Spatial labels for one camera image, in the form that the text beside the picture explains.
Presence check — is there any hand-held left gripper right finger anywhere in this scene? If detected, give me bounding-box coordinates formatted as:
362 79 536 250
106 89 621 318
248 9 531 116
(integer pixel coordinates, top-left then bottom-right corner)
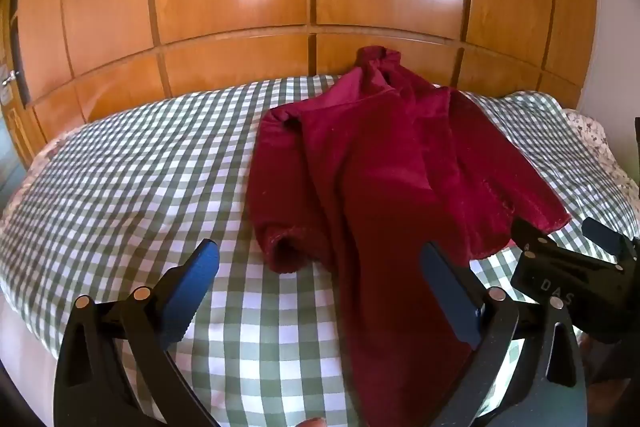
420 241 588 427

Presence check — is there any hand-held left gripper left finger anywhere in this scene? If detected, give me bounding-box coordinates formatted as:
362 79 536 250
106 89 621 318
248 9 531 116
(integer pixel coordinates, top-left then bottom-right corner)
52 238 221 427

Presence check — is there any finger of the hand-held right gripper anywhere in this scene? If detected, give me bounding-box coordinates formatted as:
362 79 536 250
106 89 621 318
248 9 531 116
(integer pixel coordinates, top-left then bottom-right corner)
581 217 626 262
511 217 552 254

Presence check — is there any dark red garment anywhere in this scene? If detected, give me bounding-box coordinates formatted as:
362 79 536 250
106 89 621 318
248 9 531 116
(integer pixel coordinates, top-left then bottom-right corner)
247 46 573 427

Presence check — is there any floral bed sheet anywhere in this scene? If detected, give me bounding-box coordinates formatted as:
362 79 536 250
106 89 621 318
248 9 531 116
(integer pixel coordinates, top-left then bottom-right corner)
562 107 640 202

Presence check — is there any green white checked blanket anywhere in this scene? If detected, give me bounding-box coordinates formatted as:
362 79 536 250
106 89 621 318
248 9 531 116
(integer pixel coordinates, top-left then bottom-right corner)
0 74 640 427

